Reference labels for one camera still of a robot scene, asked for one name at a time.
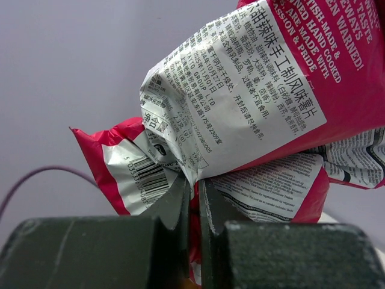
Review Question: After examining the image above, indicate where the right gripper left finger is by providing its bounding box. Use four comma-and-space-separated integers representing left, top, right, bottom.
1, 175, 190, 288

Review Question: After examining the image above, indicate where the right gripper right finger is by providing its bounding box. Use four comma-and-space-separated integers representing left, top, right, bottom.
198, 181, 384, 288

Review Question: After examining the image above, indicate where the pink silver chips bag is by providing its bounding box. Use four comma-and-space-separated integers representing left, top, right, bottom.
72, 1, 384, 285

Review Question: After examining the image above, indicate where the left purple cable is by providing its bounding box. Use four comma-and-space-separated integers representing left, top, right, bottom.
0, 165, 99, 217

